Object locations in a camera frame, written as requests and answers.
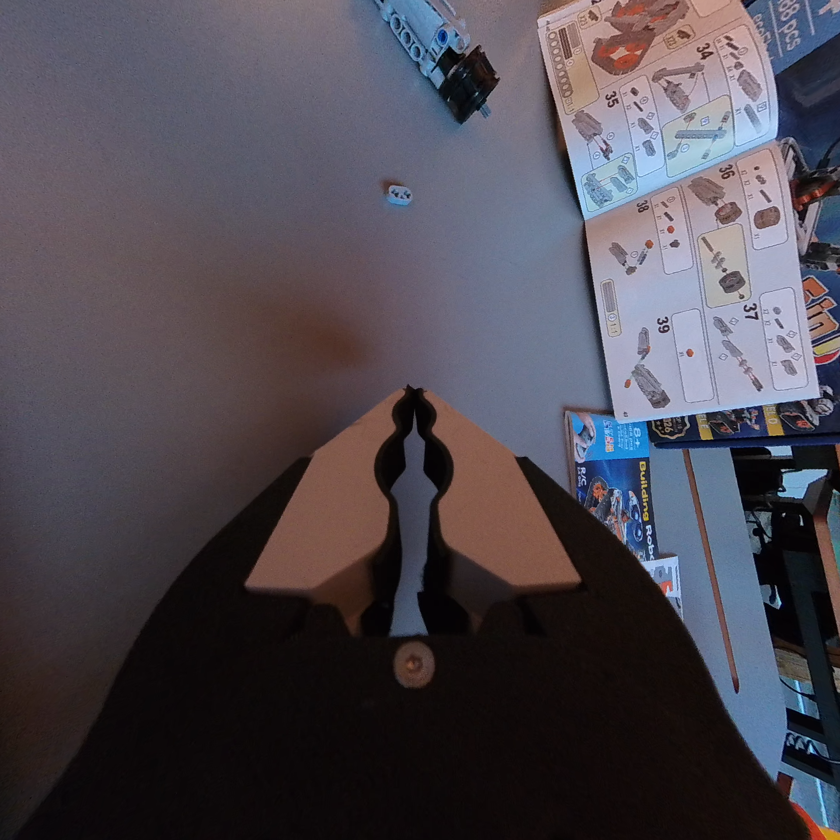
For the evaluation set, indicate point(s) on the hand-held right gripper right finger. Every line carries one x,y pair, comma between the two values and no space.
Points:
505,525

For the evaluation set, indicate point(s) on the small white two-hole block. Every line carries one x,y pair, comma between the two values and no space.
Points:
398,194

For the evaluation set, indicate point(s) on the small blue leaflet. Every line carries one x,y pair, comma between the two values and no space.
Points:
610,485

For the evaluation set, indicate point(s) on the black metal frame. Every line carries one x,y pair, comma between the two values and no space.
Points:
807,590

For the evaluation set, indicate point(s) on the yellow plastic box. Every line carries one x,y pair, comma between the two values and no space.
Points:
817,823

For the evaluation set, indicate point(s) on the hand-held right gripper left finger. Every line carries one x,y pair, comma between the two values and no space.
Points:
315,525

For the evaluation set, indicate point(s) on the open instruction booklet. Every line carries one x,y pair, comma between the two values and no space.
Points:
669,275

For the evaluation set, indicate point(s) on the white block assembly with wheel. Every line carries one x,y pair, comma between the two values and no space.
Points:
433,46

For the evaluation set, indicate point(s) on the dark blue robot kit box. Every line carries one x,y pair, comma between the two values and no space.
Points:
814,98

